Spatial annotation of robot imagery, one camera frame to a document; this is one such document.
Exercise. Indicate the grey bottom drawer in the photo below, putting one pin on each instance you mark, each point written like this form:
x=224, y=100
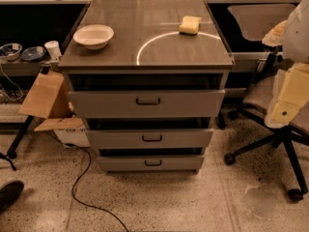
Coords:
x=149, y=163

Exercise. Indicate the grey drawer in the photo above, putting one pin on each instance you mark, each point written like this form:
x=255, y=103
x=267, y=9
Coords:
x=149, y=163
x=129, y=139
x=147, y=104

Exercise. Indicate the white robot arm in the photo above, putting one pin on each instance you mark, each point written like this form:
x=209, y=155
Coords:
x=291, y=89

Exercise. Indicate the grey top drawer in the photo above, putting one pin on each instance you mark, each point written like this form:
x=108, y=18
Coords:
x=147, y=104

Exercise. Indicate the grey middle drawer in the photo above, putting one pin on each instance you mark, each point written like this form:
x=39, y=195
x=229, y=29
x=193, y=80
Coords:
x=129, y=139

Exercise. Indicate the grey drawer cabinet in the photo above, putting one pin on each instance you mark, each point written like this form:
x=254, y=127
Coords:
x=147, y=53

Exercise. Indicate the yellow sponge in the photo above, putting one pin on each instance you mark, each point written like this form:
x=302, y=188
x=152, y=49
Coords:
x=190, y=25

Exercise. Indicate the white bowl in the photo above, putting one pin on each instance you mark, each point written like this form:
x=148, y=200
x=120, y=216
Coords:
x=94, y=37

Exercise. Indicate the brown cardboard box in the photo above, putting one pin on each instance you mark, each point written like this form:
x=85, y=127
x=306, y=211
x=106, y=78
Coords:
x=48, y=99

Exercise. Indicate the white paper cup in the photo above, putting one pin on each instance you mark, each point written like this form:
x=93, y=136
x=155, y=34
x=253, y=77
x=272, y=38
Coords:
x=53, y=49

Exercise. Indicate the grey side shelf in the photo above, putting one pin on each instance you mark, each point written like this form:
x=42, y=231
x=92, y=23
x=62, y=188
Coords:
x=17, y=68

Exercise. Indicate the black office chair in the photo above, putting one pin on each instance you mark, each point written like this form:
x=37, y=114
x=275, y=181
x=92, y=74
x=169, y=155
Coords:
x=259, y=98

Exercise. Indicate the dark blue plate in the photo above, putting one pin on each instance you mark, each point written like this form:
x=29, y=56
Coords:
x=33, y=54

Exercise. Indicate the black tripod leg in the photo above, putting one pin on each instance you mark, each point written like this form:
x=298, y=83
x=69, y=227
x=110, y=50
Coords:
x=11, y=153

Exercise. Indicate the blue patterned bowl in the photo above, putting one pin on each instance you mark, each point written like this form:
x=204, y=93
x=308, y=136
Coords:
x=10, y=51

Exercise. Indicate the black shoe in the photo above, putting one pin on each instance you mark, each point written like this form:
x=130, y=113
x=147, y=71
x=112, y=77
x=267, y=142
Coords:
x=9, y=192

